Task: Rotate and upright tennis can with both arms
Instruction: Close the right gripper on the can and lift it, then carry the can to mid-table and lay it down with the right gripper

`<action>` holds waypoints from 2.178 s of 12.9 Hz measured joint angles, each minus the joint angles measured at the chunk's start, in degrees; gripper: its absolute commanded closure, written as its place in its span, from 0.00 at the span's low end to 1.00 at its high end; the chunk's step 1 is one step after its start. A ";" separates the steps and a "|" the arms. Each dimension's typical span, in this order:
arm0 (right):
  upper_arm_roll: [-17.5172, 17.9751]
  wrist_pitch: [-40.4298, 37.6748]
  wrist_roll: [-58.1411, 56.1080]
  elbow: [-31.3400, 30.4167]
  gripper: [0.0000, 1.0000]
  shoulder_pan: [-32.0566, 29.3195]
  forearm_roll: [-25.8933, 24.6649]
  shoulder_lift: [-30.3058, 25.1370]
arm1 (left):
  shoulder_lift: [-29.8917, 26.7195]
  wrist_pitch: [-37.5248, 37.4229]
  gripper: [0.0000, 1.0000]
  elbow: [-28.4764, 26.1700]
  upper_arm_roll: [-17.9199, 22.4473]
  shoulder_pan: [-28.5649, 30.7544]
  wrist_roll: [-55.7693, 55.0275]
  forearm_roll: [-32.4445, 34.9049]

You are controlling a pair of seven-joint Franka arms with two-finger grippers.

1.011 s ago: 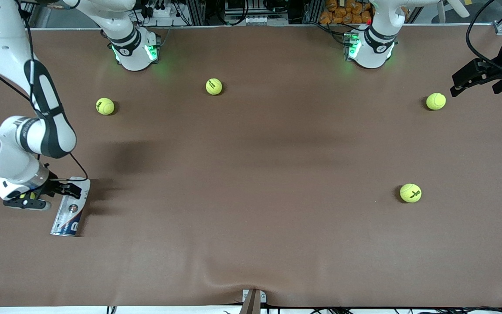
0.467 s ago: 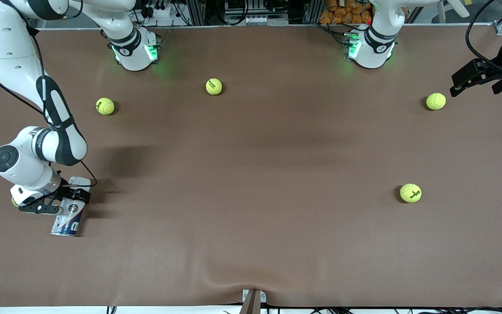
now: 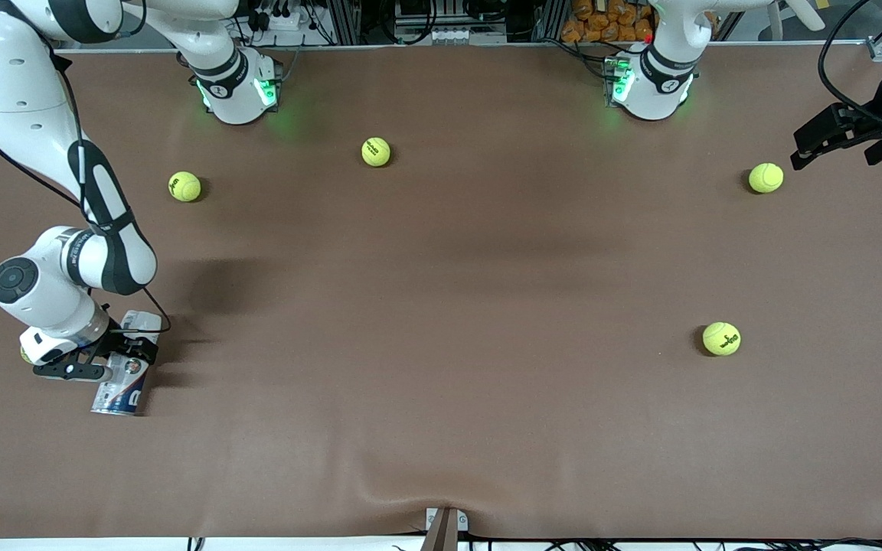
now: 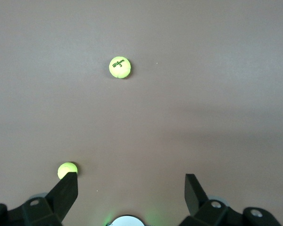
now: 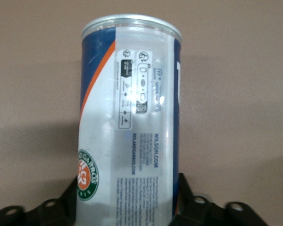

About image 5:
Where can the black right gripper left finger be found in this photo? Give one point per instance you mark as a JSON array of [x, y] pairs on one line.
[[37, 215]]

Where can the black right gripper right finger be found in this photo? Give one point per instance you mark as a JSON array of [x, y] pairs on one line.
[[202, 212]]

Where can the white blue tennis ball can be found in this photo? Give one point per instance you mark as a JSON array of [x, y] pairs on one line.
[[132, 117]]

